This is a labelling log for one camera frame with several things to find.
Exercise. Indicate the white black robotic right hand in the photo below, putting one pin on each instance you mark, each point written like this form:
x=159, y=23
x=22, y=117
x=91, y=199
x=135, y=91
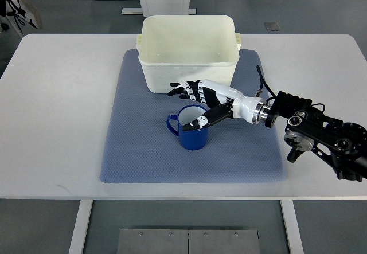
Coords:
x=223, y=102

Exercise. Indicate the blue mug white inside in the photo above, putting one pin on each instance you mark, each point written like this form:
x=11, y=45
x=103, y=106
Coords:
x=190, y=140

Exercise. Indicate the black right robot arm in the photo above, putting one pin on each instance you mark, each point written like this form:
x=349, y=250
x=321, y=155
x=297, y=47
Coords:
x=342, y=145

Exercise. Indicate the cream plastic box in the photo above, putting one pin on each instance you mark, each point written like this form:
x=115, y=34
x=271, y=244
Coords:
x=180, y=48

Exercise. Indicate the small grey floor plate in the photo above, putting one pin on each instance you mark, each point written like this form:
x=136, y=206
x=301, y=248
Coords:
x=271, y=26

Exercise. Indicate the blue textured mat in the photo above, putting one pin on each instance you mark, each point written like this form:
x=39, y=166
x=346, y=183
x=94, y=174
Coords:
x=139, y=147

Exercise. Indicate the white table right leg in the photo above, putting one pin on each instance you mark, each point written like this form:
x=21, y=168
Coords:
x=291, y=226

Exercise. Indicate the white table leg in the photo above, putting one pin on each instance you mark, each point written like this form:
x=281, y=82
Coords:
x=81, y=227
x=291, y=226

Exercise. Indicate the white table left leg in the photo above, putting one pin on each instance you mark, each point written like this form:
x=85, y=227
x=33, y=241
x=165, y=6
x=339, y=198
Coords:
x=81, y=227

